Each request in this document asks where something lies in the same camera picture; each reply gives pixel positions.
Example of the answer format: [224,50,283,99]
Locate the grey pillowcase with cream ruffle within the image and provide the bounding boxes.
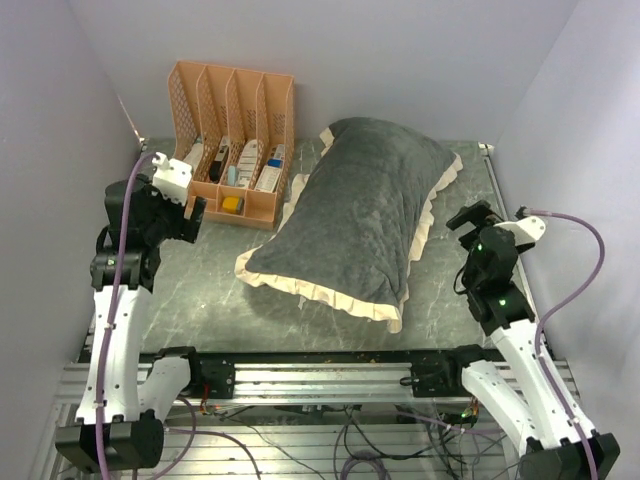
[235,117,463,333]

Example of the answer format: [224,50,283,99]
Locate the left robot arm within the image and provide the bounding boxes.
[55,172,206,479]

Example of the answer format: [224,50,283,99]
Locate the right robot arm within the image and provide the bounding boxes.
[440,201,620,479]

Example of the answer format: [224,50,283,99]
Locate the yellow black small item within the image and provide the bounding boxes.
[221,196,245,215]

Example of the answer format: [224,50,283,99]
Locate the black device in organizer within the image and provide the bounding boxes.
[208,135,230,183]

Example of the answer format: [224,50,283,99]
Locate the white box in organizer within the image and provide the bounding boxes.
[183,142,204,175]

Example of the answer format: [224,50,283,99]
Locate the white striped box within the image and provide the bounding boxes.
[235,139,262,188]

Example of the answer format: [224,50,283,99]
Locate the blue white box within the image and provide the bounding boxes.
[254,144,285,193]

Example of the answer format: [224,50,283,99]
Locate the orange plastic file organizer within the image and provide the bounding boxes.
[168,61,295,230]

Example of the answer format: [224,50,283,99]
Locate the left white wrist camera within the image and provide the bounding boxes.
[151,152,193,206]

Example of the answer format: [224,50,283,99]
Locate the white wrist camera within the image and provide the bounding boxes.
[151,152,193,206]
[497,206,546,254]

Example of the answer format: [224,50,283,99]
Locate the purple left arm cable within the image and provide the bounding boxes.
[94,152,161,480]

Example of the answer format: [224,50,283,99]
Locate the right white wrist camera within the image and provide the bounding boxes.
[497,206,546,254]

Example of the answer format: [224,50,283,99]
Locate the aluminium mounting rail frame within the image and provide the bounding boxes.
[54,349,581,480]

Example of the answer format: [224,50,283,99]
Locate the tangled floor cables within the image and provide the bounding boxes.
[169,399,531,480]

